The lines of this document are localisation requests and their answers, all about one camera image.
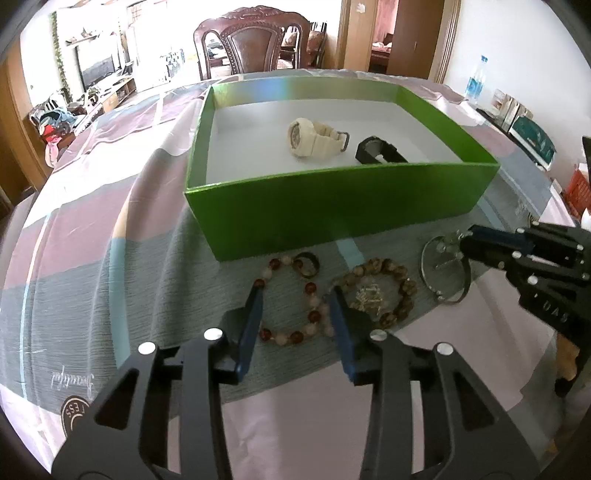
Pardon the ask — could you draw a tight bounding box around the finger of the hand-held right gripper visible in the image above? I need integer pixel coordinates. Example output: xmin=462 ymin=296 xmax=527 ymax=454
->
xmin=461 ymin=241 xmax=591 ymax=288
xmin=465 ymin=220 xmax=591 ymax=260

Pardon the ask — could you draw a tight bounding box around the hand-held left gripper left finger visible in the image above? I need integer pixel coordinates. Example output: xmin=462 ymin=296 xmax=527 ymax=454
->
xmin=51 ymin=287 xmax=265 ymax=480

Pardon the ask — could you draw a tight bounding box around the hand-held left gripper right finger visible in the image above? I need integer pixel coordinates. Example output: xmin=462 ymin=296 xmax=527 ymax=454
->
xmin=328 ymin=285 xmax=542 ymax=480

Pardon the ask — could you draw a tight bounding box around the red and white bead bracelet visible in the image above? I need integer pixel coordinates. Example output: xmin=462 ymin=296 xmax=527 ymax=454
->
xmin=252 ymin=256 xmax=335 ymax=344

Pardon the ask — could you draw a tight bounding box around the pale crystal bead bracelet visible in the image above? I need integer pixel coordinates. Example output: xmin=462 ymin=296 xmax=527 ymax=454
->
xmin=434 ymin=233 xmax=467 ymax=268

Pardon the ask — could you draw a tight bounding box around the silver bangle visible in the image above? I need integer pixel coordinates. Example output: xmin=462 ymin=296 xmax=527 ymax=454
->
xmin=420 ymin=234 xmax=472 ymax=304

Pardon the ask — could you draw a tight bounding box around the brown wooden bead bracelet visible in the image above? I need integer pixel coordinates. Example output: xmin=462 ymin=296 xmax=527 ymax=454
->
xmin=333 ymin=258 xmax=419 ymax=329

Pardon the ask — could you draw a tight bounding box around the green cardboard box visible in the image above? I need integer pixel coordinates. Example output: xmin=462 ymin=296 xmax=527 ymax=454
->
xmin=184 ymin=78 xmax=501 ymax=263

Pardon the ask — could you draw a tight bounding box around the person's right hand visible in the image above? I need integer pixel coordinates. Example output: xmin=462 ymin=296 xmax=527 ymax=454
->
xmin=555 ymin=331 xmax=581 ymax=380

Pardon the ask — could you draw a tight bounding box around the gold pendant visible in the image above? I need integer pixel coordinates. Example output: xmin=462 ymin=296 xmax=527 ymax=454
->
xmin=351 ymin=284 xmax=386 ymax=315

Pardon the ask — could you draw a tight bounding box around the red plastic basket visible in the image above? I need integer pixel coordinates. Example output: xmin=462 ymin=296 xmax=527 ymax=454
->
xmin=564 ymin=164 xmax=591 ymax=215

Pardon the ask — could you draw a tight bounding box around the teal box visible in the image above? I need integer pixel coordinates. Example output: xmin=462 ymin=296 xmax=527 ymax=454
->
xmin=508 ymin=115 xmax=557 ymax=169

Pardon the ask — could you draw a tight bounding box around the stack of books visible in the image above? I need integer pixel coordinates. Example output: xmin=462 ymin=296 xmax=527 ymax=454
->
xmin=489 ymin=89 xmax=532 ymax=130

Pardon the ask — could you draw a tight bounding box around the black wrist watch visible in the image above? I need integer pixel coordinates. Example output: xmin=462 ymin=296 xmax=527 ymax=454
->
xmin=355 ymin=136 xmax=411 ymax=164

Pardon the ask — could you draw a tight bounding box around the plastic water bottle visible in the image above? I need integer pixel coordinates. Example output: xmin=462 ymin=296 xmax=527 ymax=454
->
xmin=465 ymin=55 xmax=489 ymax=100

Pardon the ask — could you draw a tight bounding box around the striped pastel tablecloth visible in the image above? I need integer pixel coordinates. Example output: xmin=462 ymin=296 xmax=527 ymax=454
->
xmin=0 ymin=67 xmax=591 ymax=462

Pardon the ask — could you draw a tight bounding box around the cream wrist watch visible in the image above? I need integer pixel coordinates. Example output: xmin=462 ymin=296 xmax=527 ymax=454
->
xmin=287 ymin=117 xmax=351 ymax=158

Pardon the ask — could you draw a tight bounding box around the bed with red cover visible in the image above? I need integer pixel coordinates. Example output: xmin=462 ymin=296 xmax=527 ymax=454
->
xmin=370 ymin=41 xmax=394 ymax=70

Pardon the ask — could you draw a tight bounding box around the wooden television cabinet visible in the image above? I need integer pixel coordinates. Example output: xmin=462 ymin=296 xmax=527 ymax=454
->
xmin=83 ymin=76 xmax=137 ymax=114

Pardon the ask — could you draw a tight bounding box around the wooden armchair with cushions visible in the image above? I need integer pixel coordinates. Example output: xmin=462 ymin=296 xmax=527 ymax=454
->
xmin=281 ymin=23 xmax=328 ymax=70

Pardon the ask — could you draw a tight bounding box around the pile of clothes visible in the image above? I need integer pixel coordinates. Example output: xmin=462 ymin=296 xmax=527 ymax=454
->
xmin=30 ymin=104 xmax=88 ymax=167

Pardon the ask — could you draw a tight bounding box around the carved dark wooden chair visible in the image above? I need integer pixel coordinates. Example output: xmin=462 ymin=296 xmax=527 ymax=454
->
xmin=193 ymin=6 xmax=311 ymax=80

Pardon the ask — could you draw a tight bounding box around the flat screen television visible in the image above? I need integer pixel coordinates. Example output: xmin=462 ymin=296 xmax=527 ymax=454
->
xmin=76 ymin=44 xmax=116 ymax=88

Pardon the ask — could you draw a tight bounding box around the green hanging vine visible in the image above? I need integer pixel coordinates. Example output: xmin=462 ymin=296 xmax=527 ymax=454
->
xmin=50 ymin=11 xmax=72 ymax=100

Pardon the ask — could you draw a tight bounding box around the black ring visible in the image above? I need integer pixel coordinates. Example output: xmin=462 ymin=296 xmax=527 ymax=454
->
xmin=294 ymin=252 xmax=321 ymax=278

